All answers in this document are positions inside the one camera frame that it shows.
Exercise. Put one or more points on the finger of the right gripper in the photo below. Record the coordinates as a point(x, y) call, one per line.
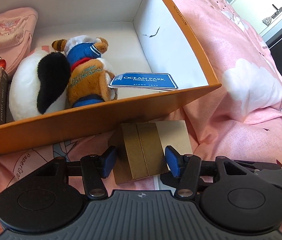
point(168, 180)
point(251, 166)

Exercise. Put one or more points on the brown plush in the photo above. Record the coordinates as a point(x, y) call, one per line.
point(90, 73)

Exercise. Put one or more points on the orange cardboard storage box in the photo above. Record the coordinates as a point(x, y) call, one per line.
point(143, 35)

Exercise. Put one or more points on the blue Ocean Park tag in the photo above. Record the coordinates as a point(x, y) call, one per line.
point(155, 81)

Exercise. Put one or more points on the gold and cream gift box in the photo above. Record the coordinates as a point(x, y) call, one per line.
point(141, 148)

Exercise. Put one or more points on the white pink black plush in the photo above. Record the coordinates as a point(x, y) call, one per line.
point(39, 84)

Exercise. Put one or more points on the pink patterned duvet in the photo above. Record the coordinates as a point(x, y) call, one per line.
point(241, 120)

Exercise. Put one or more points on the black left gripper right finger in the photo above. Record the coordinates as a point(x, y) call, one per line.
point(230, 196)

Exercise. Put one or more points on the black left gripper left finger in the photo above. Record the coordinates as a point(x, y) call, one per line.
point(55, 194)

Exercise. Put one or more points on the pink pouch with red charm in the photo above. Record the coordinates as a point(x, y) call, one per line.
point(16, 31)

